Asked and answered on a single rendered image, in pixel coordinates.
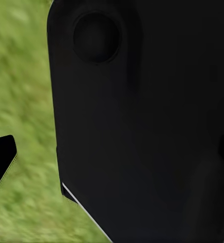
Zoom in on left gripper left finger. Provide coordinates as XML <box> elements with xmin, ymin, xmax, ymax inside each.
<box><xmin>0</xmin><ymin>135</ymin><xmax>17</xmax><ymax>180</ymax></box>

